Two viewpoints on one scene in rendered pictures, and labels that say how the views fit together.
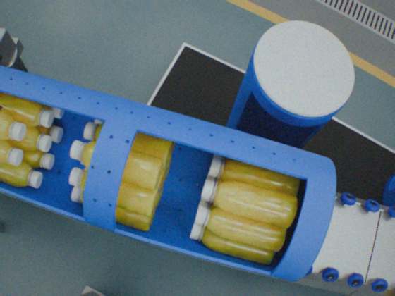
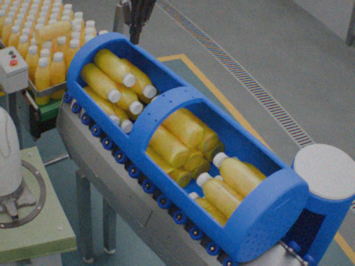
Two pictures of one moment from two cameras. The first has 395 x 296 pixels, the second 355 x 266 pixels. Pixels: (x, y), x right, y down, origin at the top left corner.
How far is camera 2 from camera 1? 0.99 m
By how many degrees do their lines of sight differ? 42
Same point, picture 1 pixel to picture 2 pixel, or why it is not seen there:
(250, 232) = (229, 196)
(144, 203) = (174, 147)
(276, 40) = (319, 149)
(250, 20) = not seen: hidden behind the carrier
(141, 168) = (189, 122)
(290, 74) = (316, 167)
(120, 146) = (186, 95)
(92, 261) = not seen: outside the picture
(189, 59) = not seen: hidden behind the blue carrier
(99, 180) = (161, 102)
